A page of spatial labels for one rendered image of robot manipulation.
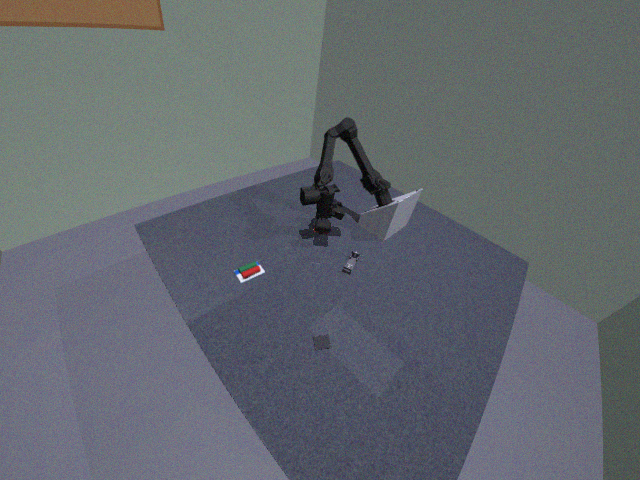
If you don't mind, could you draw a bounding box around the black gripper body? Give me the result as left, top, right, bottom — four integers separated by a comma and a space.
315, 202, 333, 233

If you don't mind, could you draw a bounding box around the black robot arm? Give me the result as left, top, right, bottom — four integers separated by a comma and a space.
300, 117, 396, 220

